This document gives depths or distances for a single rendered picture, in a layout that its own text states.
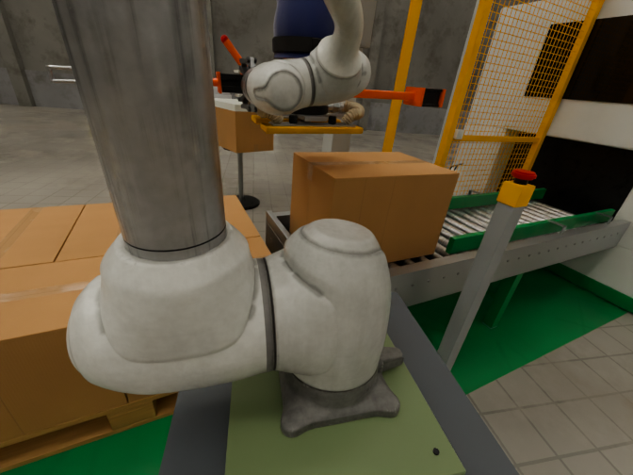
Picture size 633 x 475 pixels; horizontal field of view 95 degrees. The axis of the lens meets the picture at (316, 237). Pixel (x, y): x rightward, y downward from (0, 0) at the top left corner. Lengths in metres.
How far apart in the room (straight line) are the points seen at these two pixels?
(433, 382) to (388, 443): 0.19
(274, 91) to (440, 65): 11.38
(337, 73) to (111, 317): 0.59
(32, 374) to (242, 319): 0.98
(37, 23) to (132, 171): 11.36
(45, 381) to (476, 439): 1.16
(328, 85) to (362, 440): 0.66
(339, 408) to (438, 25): 11.69
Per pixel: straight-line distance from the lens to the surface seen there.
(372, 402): 0.51
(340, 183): 1.02
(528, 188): 1.14
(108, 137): 0.28
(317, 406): 0.48
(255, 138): 2.88
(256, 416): 0.51
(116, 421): 1.46
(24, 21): 11.75
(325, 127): 1.02
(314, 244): 0.35
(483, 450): 0.61
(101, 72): 0.27
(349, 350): 0.40
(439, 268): 1.34
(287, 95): 0.64
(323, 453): 0.48
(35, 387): 1.30
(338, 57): 0.70
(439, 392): 0.63
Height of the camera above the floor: 1.22
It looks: 27 degrees down
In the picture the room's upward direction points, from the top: 6 degrees clockwise
